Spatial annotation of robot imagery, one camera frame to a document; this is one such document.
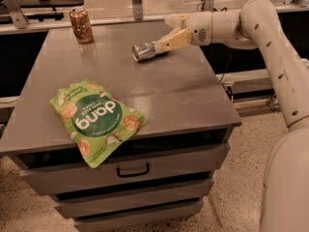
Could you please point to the grey drawer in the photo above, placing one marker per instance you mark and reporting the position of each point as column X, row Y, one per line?
column 156, row 165
column 134, row 198
column 181, row 209

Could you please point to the black drawer handle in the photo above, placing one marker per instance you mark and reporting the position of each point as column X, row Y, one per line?
column 134, row 172

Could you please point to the silver blue redbull can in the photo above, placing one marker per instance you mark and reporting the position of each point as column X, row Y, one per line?
column 144, row 51

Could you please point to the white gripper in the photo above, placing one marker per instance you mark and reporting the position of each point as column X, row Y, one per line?
column 200, row 27

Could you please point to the grey drawer cabinet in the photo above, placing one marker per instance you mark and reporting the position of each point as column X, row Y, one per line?
column 178, row 94

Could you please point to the brown patterned drink can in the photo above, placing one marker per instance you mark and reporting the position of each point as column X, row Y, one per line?
column 81, row 25

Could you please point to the left metal rail bracket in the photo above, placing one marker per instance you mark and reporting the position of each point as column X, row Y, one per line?
column 19, row 19

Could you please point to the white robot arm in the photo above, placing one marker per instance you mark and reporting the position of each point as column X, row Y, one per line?
column 285, row 202

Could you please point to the middle metal post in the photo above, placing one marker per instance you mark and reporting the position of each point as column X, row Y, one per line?
column 137, row 9

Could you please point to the top grey drawer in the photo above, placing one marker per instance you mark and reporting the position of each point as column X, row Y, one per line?
column 156, row 165

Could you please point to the bottom grey drawer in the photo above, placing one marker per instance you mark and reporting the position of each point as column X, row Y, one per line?
column 181, row 209

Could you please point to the green dang chips bag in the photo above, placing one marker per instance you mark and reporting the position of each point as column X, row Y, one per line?
column 97, row 122

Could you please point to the middle grey drawer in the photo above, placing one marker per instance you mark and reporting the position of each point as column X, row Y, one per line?
column 134, row 198

